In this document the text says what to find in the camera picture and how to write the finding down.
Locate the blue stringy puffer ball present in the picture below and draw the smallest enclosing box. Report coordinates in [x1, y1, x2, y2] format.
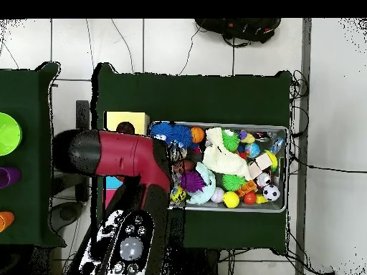
[170, 124, 194, 150]

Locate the cream knitted cloth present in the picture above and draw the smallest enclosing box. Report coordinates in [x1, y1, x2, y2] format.
[202, 127, 253, 180]

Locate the wooden box with three holes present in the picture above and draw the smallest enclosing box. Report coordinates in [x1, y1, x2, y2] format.
[102, 110, 151, 213]

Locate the silver mesh bin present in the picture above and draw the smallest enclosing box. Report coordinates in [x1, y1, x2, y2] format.
[148, 121, 289, 213]

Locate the orange toy basketball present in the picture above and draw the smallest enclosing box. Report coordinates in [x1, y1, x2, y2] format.
[190, 126, 206, 143]

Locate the purple spiky ball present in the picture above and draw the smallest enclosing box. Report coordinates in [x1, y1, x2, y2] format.
[180, 170, 206, 193]

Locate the dark green table cloth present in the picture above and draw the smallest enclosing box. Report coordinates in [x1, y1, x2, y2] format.
[90, 62, 293, 254]
[0, 62, 67, 248]

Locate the plain yellow ball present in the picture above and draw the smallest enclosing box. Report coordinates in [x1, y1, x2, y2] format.
[222, 190, 240, 209]

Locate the globe print ball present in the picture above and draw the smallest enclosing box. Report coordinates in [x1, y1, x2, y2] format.
[244, 142, 261, 159]

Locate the black and white soccer ball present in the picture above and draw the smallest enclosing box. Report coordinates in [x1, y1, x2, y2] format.
[262, 184, 281, 202]

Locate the black backpack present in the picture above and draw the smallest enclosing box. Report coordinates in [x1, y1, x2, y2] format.
[194, 18, 282, 47]

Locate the purple cup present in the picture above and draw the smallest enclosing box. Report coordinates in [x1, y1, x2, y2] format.
[0, 167, 22, 189]

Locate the lime green bowl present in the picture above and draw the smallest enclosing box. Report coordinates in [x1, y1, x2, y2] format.
[0, 112, 23, 157]

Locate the orange cup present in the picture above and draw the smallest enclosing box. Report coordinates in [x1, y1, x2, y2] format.
[0, 211, 15, 233]

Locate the green stringy puffer ball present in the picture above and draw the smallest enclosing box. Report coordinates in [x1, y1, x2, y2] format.
[221, 129, 241, 152]

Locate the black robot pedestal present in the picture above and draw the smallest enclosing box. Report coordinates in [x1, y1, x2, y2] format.
[168, 248, 220, 275]

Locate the black cable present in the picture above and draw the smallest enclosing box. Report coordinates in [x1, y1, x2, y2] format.
[288, 69, 310, 138]

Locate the grey floor cable cover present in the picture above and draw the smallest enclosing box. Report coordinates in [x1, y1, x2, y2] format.
[295, 18, 313, 275]

